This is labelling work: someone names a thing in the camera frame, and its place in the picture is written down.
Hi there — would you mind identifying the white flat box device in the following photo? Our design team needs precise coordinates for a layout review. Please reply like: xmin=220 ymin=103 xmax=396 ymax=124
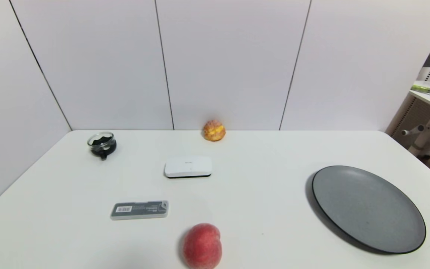
xmin=164 ymin=155 xmax=213 ymax=179

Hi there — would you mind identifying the red peach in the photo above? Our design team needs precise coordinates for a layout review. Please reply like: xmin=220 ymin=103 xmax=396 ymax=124
xmin=183 ymin=223 xmax=223 ymax=269

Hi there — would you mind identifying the round orange pastry ball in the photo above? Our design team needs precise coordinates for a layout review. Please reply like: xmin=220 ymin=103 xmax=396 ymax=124
xmin=203 ymin=120 xmax=226 ymax=142

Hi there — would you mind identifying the gray round plate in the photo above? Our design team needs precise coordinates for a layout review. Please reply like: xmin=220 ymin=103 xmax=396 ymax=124
xmin=311 ymin=165 xmax=427 ymax=255

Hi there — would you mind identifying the glass bowl with black contents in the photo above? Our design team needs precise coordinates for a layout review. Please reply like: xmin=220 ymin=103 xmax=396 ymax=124
xmin=87 ymin=132 xmax=117 ymax=160

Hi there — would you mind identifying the gray case with barcode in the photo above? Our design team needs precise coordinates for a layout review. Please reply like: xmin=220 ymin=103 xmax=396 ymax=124
xmin=110 ymin=201 xmax=169 ymax=221

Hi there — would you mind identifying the white desk leg frame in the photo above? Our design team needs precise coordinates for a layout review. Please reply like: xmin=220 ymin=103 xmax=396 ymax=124
xmin=401 ymin=110 xmax=430 ymax=158

